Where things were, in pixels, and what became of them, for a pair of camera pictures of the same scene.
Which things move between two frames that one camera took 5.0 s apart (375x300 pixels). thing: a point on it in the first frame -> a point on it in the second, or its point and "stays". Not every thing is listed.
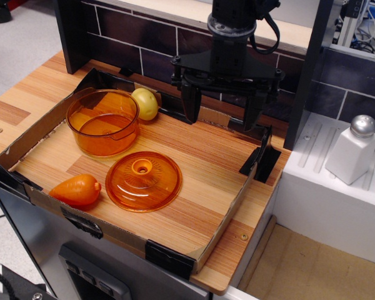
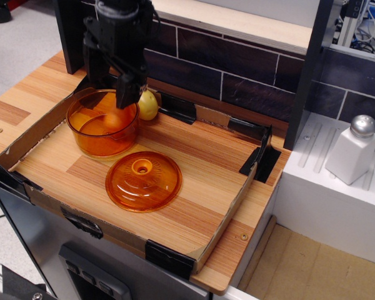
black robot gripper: x=227 y=64 -> x=121 y=43
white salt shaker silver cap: x=352 y=155 stays
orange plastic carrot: x=78 y=190 -> x=113 y=119
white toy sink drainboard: x=315 y=202 stays
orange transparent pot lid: x=144 y=182 stays
